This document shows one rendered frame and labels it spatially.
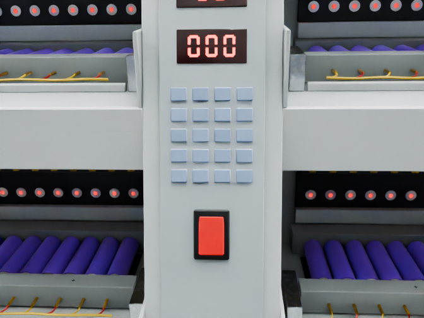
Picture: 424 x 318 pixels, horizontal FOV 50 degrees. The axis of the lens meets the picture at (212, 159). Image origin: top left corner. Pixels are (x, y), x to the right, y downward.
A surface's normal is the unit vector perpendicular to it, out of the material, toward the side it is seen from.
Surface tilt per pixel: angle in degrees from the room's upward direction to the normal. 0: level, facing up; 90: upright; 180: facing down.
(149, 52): 90
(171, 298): 90
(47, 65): 107
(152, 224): 90
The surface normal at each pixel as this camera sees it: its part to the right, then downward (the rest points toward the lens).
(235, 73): -0.06, 0.07
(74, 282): -0.02, -0.93
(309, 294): -0.05, 0.36
